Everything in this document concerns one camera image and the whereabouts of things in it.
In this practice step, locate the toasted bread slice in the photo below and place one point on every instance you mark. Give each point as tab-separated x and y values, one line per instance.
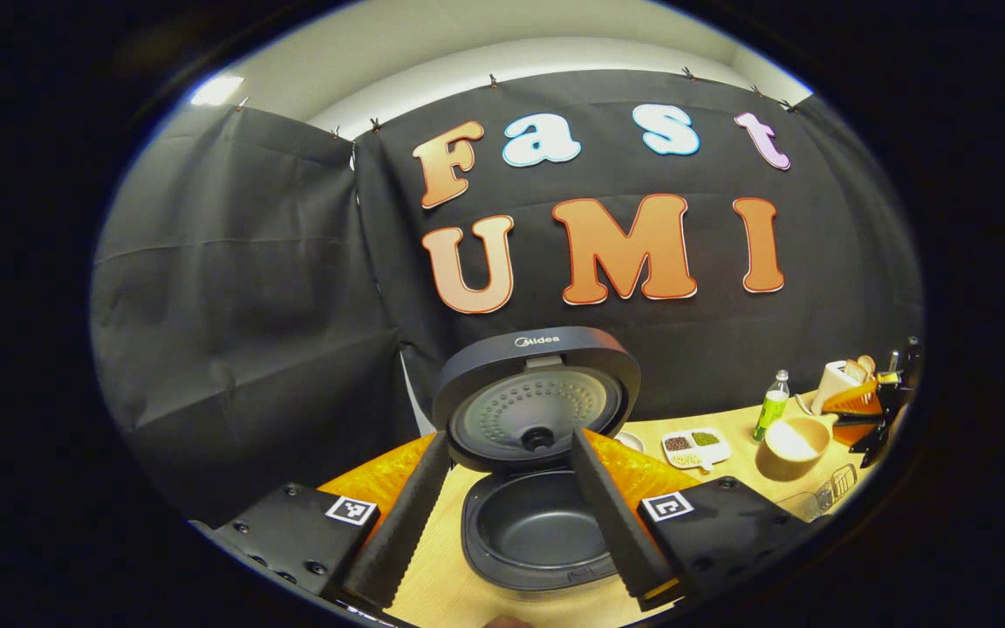
867	365
853	371

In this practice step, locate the black backdrop cloth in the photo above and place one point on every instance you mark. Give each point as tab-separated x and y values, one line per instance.
249	305

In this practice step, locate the white divided bean dish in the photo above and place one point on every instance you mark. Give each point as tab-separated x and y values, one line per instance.
694	447

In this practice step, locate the white toaster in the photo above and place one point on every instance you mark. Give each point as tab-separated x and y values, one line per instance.
830	384

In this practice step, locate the green label plastic bottle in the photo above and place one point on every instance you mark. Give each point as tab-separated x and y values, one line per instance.
770	414

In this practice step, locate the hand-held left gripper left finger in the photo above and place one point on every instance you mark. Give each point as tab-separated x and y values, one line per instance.
406	532

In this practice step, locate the black rice cooker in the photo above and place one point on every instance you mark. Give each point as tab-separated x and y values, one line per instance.
529	532

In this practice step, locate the white round plate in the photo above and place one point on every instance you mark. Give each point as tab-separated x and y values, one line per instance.
632	442

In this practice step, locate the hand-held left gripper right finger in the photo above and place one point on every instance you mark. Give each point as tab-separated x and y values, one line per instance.
616	536

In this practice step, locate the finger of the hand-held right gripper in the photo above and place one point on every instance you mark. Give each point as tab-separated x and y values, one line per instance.
860	401
856	432

